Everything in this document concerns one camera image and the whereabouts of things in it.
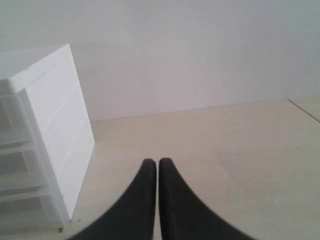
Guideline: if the top right small drawer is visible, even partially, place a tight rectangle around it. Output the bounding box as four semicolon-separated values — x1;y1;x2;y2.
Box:
0;93;32;149

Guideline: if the white translucent drawer cabinet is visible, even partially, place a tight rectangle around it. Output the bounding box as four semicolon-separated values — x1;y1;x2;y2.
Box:
0;44;95;232

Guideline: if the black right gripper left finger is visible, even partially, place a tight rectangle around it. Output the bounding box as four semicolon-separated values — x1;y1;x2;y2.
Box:
70;159;157;240

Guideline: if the wide clear drawer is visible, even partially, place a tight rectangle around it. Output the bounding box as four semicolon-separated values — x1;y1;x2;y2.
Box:
0;150;42;191
0;195;60;228

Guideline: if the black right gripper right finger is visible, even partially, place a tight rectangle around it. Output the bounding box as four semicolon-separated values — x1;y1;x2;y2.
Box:
158;158;248;240

